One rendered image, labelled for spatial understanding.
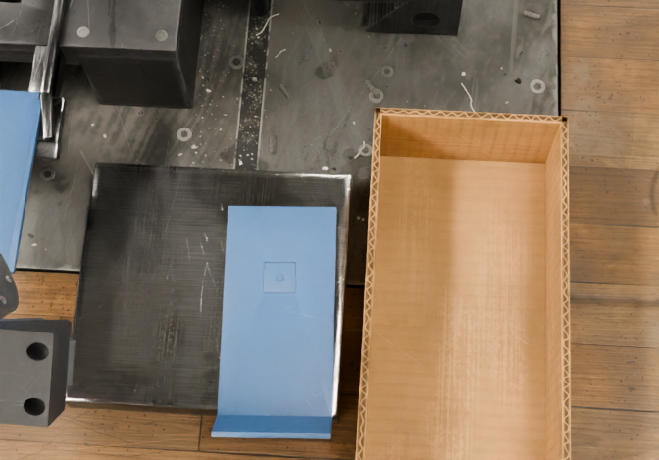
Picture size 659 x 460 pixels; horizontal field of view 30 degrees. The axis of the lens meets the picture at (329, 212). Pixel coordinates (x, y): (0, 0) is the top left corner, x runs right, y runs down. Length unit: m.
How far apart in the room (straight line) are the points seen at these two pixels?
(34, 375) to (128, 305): 0.23
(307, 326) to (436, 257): 0.10
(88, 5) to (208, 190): 0.14
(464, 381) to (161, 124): 0.27
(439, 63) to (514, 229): 0.13
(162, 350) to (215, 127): 0.16
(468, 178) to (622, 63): 0.14
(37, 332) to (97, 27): 0.28
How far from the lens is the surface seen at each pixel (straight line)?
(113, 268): 0.80
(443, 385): 0.78
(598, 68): 0.87
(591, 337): 0.80
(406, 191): 0.82
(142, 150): 0.84
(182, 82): 0.82
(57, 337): 0.57
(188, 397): 0.77
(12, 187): 0.75
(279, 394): 0.76
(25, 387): 0.57
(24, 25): 0.81
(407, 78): 0.86
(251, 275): 0.78
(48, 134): 0.76
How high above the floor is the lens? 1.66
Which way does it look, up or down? 69 degrees down
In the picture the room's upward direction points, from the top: 3 degrees counter-clockwise
